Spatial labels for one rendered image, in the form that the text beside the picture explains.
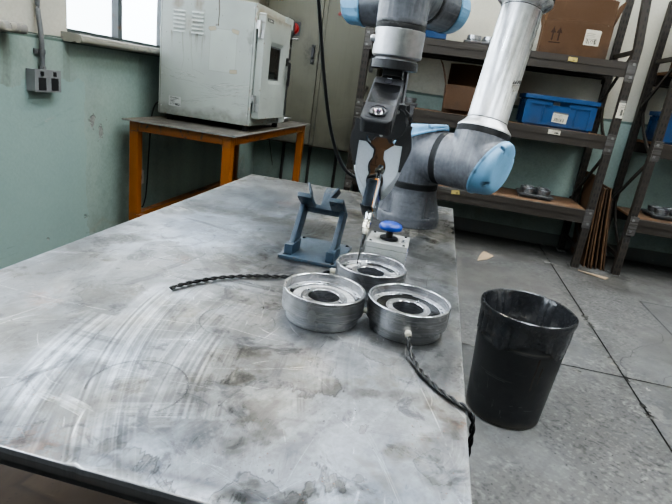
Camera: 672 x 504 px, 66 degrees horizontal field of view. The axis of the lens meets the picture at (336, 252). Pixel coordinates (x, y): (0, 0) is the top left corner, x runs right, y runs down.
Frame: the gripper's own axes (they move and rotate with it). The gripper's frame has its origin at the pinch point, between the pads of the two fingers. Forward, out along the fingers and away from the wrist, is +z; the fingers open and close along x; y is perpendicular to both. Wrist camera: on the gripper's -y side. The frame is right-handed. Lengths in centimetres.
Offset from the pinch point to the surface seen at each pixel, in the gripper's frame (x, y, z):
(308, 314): 1.3, -27.2, 10.6
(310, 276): 4.0, -18.1, 9.4
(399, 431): -11.8, -41.2, 13.0
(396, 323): -8.9, -24.8, 10.3
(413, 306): -10.2, -17.7, 10.6
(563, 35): -66, 337, -68
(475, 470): -36, 62, 93
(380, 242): -2.3, 1.7, 8.6
